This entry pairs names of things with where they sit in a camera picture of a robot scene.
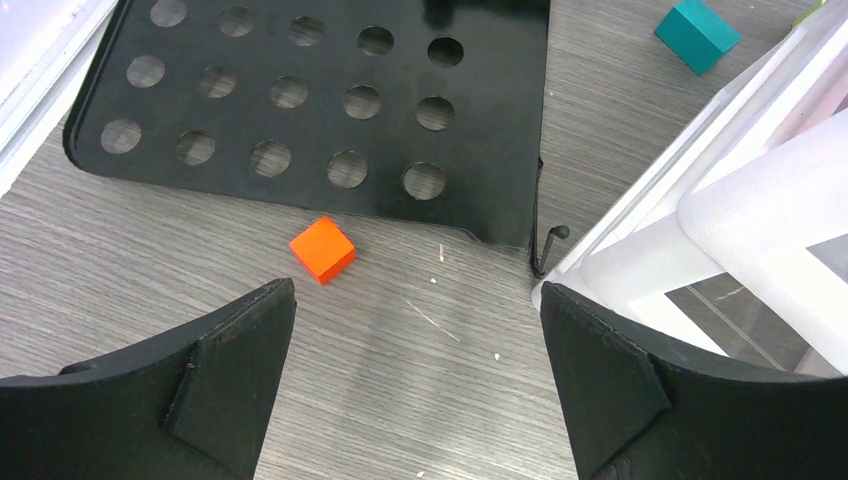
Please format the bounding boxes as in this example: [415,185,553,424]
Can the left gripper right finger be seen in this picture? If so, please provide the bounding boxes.
[540,282,847,479]

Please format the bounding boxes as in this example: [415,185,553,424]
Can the red cube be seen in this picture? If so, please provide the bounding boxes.
[289,216,356,285]

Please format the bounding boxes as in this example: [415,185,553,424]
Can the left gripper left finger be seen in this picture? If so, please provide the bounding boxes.
[1,279,296,479]

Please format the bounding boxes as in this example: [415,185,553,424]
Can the teal block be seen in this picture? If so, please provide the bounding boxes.
[654,0,742,75]

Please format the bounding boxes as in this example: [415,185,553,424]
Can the black music stand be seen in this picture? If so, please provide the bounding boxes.
[62,1,551,276]

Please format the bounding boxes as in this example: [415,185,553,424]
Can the white plastic drawer organizer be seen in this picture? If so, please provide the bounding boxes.
[547,1,847,376]

